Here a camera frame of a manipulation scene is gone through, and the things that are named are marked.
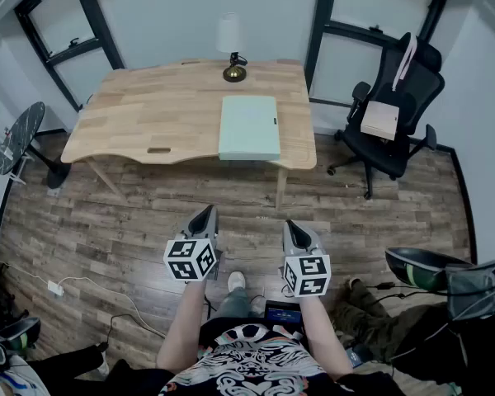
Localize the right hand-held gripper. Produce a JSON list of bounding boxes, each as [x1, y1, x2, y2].
[[278, 219, 332, 299]]

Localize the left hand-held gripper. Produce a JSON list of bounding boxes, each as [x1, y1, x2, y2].
[[163, 205, 224, 284]]

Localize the pale green plastic sheet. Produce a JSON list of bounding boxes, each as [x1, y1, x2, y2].
[[217, 95, 282, 162]]

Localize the person's left forearm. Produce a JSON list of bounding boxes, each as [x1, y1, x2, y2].
[[156, 280, 210, 374]]

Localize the person's right forearm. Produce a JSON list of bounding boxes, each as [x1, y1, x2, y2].
[[299, 295, 355, 382]]

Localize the wooden desk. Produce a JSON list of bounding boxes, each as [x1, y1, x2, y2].
[[60, 59, 318, 212]]

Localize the person's white shoe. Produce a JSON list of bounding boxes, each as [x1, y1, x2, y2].
[[227, 271, 247, 294]]

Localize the black device with screen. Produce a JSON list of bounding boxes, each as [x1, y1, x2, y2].
[[263, 299, 304, 326]]

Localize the person's grey jeans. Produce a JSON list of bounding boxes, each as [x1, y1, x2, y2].
[[213, 285, 267, 322]]

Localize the person's black patterned shirt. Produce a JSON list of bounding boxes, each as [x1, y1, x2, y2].
[[158, 318, 401, 396]]

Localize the pale pink box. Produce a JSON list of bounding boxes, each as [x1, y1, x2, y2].
[[360, 100, 400, 142]]

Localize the grey fabric bag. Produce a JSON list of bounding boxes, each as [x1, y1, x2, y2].
[[444, 261, 495, 322]]

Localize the white shade brass table lamp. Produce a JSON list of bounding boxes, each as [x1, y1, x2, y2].
[[214, 12, 248, 84]]

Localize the black office chair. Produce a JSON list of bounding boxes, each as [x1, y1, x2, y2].
[[326, 31, 446, 200]]

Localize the round black marble side table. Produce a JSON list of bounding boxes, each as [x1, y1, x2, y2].
[[0, 101, 72, 190]]

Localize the black case with green band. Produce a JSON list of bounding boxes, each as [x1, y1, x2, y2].
[[0, 316, 42, 371]]

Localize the white cable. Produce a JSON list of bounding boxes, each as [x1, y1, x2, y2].
[[0, 257, 166, 340]]

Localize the black cable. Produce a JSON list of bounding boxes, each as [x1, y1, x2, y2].
[[95, 313, 167, 353]]

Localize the black window frame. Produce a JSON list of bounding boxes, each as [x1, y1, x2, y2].
[[14, 0, 127, 113], [304, 0, 455, 106]]

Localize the pink strap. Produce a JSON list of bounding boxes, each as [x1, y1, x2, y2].
[[391, 34, 418, 92]]

